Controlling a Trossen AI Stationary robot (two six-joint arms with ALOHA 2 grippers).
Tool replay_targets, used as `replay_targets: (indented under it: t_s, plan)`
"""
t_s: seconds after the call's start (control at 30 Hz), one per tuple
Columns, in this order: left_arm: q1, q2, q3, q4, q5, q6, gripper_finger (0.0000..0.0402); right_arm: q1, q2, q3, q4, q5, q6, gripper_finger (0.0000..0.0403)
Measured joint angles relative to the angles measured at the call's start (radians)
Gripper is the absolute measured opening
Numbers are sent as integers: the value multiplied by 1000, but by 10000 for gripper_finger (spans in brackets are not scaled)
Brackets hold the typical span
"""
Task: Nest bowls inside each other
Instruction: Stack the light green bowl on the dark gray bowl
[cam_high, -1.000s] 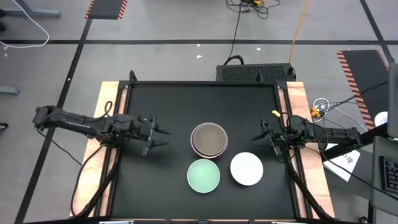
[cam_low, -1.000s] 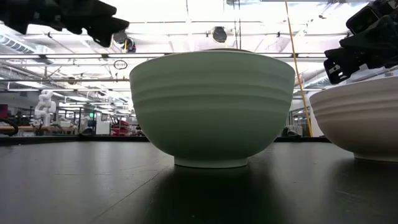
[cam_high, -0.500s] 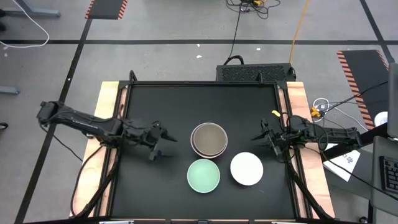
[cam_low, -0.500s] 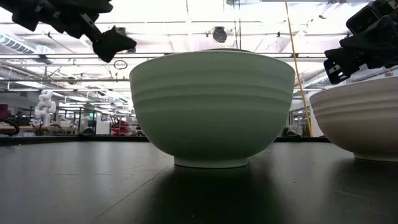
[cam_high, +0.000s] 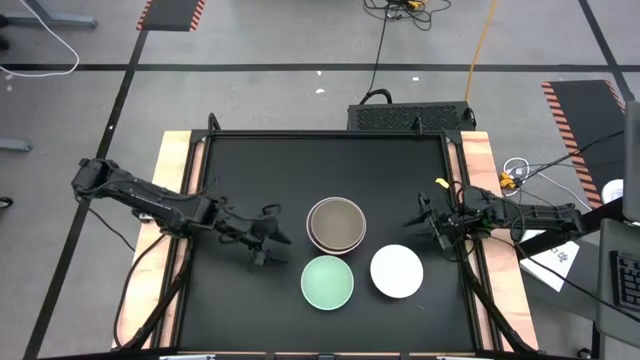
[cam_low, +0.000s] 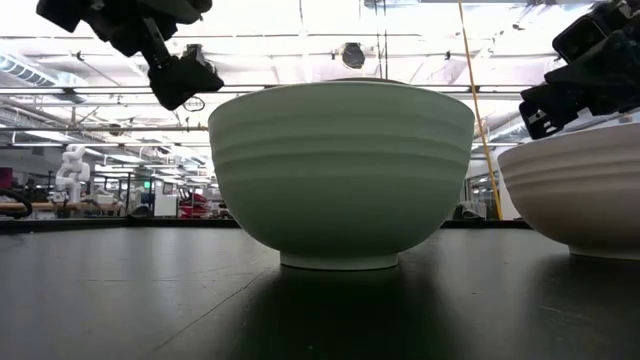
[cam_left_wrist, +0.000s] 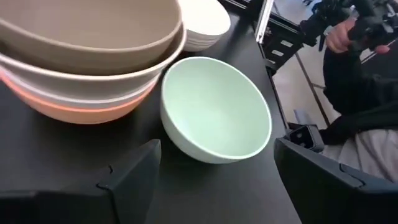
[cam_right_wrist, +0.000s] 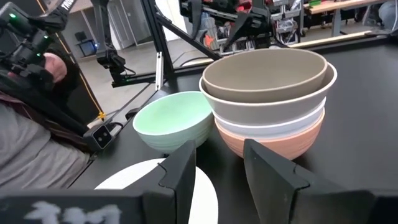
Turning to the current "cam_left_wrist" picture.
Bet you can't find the cream bowl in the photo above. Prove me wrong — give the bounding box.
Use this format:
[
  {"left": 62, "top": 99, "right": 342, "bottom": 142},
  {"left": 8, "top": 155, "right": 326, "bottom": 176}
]
[{"left": 0, "top": 23, "right": 188, "bottom": 101}]

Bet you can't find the taupe bowl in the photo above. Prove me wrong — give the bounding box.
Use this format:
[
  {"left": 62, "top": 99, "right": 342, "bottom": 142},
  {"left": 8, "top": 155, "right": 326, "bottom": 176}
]
[{"left": 0, "top": 0, "right": 183, "bottom": 77}]

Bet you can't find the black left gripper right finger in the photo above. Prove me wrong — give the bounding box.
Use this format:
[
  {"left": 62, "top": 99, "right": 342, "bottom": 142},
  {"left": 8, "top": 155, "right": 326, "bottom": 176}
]
[{"left": 273, "top": 137, "right": 398, "bottom": 224}]

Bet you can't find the large white ribbed bowl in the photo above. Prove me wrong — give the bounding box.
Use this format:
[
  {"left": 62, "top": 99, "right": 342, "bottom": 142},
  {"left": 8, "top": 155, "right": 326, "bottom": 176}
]
[{"left": 178, "top": 0, "right": 232, "bottom": 53}]

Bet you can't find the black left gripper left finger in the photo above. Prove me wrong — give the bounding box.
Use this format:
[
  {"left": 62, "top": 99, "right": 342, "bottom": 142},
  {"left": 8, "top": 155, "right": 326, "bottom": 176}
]
[{"left": 0, "top": 138, "right": 163, "bottom": 224}]

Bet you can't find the person's hand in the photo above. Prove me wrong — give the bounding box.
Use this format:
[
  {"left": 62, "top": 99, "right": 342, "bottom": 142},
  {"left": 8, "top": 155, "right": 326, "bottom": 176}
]
[{"left": 325, "top": 17, "right": 359, "bottom": 54}]

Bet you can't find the orange bowl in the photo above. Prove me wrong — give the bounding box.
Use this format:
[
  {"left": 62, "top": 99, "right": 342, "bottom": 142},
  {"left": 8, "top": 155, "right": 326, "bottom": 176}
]
[{"left": 0, "top": 73, "right": 156, "bottom": 126}]

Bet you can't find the mint green bowl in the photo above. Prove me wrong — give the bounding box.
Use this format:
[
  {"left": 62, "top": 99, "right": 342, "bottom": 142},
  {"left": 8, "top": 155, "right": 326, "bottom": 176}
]
[{"left": 159, "top": 56, "right": 273, "bottom": 165}]

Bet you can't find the person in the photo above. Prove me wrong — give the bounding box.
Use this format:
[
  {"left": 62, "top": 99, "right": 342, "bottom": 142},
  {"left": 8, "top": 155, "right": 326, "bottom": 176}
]
[{"left": 319, "top": 18, "right": 398, "bottom": 184}]

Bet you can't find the silver aluminium post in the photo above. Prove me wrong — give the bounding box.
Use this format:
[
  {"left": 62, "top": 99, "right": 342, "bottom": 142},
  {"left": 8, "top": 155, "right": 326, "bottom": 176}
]
[{"left": 254, "top": 0, "right": 275, "bottom": 44}]

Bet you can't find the black control arm handle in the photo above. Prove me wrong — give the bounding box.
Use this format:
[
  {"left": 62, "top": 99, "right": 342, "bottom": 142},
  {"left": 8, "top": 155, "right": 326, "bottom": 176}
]
[{"left": 299, "top": 0, "right": 398, "bottom": 53}]

